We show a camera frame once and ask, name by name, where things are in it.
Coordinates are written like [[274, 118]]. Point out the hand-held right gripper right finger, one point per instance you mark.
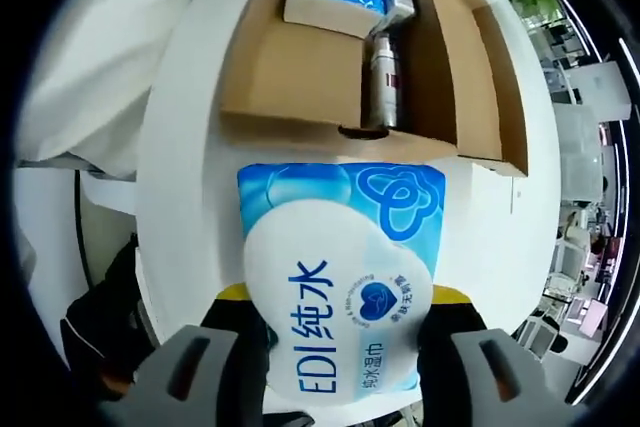
[[450, 322]]

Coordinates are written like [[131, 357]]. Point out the person's dark trousers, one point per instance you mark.
[[110, 307]]

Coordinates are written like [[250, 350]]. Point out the white spray bottle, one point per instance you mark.
[[384, 82]]

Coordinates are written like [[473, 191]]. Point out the white square pillar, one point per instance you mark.
[[590, 92]]

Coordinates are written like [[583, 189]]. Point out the person in white shirt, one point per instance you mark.
[[100, 72]]

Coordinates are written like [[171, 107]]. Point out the blue wet wipes soft pack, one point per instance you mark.
[[325, 227]]

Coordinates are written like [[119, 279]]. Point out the brown cardboard shoe box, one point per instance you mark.
[[300, 82]]

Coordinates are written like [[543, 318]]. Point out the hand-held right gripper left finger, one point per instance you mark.
[[230, 327]]

